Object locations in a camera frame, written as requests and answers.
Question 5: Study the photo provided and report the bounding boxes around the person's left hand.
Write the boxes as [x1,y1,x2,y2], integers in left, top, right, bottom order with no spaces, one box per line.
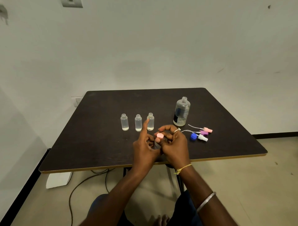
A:
[132,119,161,172]

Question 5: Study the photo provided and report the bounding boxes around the person's right hand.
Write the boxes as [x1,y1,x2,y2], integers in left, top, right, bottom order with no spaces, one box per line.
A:
[154,124,192,169]

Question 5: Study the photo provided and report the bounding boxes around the person's left forearm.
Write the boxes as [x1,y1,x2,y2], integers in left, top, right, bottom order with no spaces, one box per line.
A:
[79,166,152,226]

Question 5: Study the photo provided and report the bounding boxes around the person's right forearm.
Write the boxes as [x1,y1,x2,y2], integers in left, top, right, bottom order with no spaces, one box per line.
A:
[176,164,239,226]

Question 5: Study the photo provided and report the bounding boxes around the large clear liquid bottle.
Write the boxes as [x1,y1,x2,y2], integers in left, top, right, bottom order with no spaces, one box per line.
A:
[173,96,191,127]

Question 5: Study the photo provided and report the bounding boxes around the purple spray cap with tube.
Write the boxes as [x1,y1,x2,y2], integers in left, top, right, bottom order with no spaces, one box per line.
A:
[180,129,209,136]

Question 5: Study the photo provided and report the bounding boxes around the pink spray cap with tube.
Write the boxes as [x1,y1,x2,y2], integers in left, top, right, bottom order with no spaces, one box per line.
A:
[188,124,213,133]

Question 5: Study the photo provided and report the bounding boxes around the person's blue trousers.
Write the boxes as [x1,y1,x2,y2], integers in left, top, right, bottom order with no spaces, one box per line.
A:
[88,190,204,226]

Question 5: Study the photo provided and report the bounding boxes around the silver metal bangle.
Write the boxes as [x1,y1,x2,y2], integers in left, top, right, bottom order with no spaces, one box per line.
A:
[196,192,217,213]

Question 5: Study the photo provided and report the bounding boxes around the person's bare foot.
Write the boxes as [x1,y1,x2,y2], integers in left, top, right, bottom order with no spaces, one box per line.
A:
[148,214,171,226]

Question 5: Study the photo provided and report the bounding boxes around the white table foot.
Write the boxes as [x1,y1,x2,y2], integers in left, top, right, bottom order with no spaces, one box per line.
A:
[46,172,73,189]

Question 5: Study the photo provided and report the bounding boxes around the yellow thread bracelet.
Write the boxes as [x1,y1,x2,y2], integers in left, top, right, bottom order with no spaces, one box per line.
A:
[174,163,193,175]

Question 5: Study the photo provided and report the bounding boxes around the white wall socket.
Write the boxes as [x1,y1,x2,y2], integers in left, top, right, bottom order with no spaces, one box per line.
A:
[71,96,83,108]

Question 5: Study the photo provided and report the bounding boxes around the black floor cable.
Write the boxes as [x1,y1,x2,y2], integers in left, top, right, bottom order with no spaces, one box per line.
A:
[68,168,115,226]

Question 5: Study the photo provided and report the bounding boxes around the grey wall switch plate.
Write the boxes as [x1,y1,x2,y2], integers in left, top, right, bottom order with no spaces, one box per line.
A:
[61,0,83,8]

